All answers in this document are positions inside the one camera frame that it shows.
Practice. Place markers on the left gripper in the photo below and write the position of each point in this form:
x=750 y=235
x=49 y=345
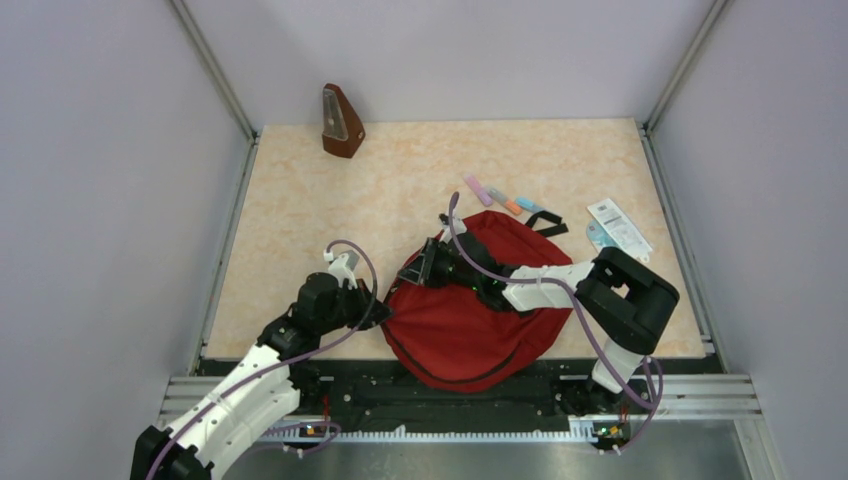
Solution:
x=379 y=312

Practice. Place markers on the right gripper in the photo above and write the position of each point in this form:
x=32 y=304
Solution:
x=421 y=270

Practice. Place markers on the red backpack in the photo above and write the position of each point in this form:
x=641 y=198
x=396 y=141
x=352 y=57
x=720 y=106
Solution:
x=449 y=341

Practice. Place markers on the orange highlighter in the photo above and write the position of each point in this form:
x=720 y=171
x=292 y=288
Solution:
x=504 y=201

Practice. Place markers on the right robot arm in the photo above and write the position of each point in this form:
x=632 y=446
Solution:
x=622 y=305

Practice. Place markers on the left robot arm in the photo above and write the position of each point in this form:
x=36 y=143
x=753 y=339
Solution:
x=204 y=442

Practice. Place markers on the blue correction tape pack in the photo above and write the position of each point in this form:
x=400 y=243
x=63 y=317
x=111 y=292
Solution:
x=598 y=236

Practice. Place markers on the pink highlighter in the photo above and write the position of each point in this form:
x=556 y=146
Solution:
x=479 y=191

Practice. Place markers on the blue highlighter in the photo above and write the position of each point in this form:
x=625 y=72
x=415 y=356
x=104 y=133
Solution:
x=528 y=205

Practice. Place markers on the brown wooden metronome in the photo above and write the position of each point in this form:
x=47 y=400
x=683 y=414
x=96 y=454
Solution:
x=343 y=130

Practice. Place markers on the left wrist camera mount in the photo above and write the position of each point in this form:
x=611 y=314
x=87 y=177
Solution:
x=341 y=267

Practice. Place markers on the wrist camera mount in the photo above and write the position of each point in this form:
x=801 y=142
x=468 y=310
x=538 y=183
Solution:
x=451 y=225
x=341 y=267

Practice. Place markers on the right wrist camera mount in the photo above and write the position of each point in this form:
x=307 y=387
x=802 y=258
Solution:
x=451 y=225

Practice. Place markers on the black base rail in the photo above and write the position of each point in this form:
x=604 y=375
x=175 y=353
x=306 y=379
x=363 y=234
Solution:
x=380 y=396

